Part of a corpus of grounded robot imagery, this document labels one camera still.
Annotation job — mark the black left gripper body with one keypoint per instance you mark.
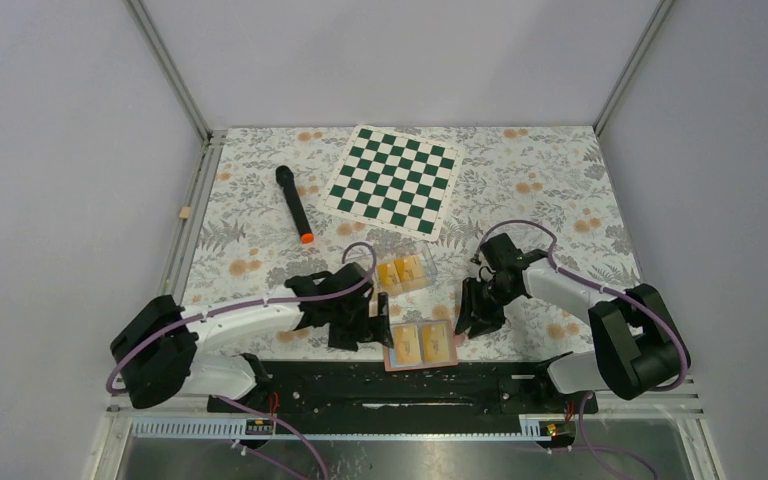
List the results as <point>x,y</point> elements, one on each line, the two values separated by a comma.
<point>352,324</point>

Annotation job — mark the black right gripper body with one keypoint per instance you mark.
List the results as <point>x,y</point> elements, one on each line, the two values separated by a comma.
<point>494,294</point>

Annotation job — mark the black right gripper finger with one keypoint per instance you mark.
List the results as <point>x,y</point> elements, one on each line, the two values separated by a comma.
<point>467,322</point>
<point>486,321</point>

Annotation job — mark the yellow credit card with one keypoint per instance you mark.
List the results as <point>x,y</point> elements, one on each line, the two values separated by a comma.
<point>407,347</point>
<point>436,342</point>

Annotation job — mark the tan leather card holder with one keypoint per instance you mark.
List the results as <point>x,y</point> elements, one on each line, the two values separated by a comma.
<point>421,346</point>

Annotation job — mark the clear acrylic card box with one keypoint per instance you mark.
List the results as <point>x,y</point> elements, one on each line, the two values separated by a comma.
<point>420,248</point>

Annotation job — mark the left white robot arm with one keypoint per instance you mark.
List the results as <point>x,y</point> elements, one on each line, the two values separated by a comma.
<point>168,349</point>

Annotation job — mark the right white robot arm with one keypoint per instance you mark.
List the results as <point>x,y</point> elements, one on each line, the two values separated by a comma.
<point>636,348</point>

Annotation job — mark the yellow credit cards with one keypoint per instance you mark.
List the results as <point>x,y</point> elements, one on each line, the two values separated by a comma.
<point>401,275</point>

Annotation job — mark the floral patterned table mat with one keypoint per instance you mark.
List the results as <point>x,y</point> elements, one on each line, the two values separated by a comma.
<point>546,187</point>

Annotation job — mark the green white checkerboard mat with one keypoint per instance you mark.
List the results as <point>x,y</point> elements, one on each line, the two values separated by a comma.
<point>396,181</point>

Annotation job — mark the black marker orange cap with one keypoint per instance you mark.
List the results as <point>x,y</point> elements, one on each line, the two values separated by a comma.
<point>286,181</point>

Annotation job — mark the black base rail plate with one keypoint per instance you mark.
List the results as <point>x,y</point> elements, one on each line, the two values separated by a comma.
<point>345,398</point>

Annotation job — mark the aluminium frame post right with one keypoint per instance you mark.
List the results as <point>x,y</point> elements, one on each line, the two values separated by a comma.
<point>644,43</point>

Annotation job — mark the aluminium frame post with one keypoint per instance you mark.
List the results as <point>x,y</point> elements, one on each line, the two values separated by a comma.
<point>171,73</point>
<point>644,43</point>

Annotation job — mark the aluminium frame post left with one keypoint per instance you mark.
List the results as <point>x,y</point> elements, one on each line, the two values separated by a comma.
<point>171,73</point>

